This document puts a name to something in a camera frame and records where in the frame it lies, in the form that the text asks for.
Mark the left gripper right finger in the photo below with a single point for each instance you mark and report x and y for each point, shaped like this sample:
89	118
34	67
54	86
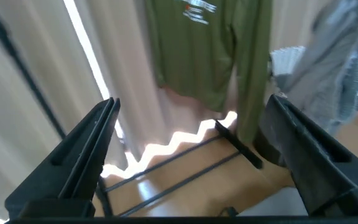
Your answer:
322	168

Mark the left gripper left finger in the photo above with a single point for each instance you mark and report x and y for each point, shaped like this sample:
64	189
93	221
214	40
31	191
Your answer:
73	168

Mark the pale grey shorts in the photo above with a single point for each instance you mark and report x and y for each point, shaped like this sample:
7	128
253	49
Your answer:
325	68

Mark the green printed shirt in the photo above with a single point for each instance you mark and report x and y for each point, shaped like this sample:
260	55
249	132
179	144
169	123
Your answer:
191	56

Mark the black clothes rack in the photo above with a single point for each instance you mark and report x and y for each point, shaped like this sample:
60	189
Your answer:
179	185

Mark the white laundry basket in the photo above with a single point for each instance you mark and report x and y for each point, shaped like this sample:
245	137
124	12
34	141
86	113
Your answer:
286	60

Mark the beige curtain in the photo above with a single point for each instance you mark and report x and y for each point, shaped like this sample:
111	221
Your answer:
42	62

